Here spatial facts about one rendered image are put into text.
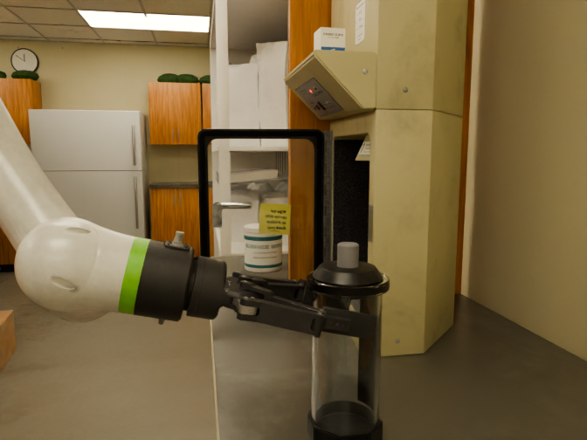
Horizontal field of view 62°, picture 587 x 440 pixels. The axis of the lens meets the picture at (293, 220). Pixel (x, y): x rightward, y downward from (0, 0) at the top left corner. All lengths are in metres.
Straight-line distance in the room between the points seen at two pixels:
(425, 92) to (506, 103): 0.42
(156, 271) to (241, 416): 0.31
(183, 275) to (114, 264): 0.08
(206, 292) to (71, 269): 0.15
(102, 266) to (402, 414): 0.49
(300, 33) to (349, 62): 0.39
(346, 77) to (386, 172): 0.19
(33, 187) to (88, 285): 0.23
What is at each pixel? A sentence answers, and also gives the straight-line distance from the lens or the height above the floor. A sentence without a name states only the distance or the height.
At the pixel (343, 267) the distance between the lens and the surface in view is 0.63.
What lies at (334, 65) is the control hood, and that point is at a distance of 0.90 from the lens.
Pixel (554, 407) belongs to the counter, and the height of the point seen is 0.94.
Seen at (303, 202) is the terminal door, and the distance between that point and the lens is 1.20.
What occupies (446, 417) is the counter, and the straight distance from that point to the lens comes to 0.82.
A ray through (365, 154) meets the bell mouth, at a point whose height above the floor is 1.33.
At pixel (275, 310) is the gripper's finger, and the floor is 1.15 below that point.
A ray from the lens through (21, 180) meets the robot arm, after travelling 0.77.
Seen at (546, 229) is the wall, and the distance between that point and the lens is 1.21.
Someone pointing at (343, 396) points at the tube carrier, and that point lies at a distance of 0.66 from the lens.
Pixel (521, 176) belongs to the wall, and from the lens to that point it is 1.28.
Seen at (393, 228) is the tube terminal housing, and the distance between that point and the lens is 0.94.
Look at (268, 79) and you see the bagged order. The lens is 2.19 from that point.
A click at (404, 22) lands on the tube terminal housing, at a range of 0.96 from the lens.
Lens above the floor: 1.33
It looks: 8 degrees down
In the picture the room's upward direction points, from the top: straight up
